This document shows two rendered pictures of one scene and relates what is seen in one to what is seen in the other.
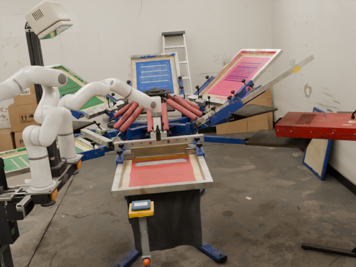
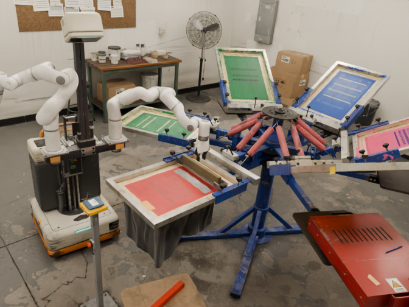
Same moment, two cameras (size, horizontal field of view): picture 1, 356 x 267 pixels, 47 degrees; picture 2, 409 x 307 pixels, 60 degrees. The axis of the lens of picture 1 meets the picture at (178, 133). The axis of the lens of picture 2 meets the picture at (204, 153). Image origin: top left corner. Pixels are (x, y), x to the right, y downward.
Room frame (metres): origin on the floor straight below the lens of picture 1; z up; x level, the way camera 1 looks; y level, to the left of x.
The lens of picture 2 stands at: (1.31, -1.55, 2.32)
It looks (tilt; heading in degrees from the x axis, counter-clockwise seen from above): 27 degrees down; 48
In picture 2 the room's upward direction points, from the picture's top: 6 degrees clockwise
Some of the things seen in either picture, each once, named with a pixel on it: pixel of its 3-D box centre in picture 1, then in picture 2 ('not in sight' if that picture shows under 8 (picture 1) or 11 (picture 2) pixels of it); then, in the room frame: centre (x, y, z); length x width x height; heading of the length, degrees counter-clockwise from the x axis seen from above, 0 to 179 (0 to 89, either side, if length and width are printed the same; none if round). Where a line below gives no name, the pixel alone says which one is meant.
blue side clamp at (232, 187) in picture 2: (198, 151); (229, 191); (2.83, -0.14, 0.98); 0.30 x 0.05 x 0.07; 2
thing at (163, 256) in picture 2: not in sight; (187, 228); (2.54, -0.08, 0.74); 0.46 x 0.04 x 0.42; 2
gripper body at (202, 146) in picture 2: (157, 122); (202, 144); (2.78, 0.14, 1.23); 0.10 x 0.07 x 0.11; 1
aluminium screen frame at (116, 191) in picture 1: (161, 166); (177, 183); (2.58, 0.13, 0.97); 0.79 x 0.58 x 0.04; 2
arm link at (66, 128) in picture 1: (62, 120); (115, 108); (2.40, 0.68, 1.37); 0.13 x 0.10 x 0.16; 37
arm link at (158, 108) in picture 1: (150, 104); (199, 125); (2.77, 0.17, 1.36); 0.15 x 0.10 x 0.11; 126
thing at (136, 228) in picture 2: (165, 219); (141, 226); (2.29, 0.12, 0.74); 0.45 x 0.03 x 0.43; 92
